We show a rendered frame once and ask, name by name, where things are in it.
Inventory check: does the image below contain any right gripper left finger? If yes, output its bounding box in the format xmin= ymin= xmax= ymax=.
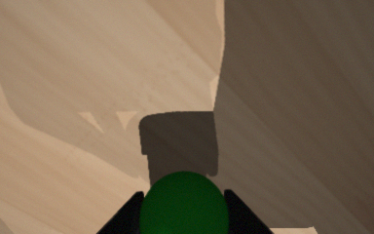
xmin=96 ymin=191 xmax=144 ymax=234

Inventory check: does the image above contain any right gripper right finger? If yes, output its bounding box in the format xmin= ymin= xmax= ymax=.
xmin=224 ymin=189 xmax=275 ymax=234

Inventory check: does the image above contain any green ball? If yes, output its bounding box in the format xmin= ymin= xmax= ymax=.
xmin=139 ymin=172 xmax=229 ymax=234

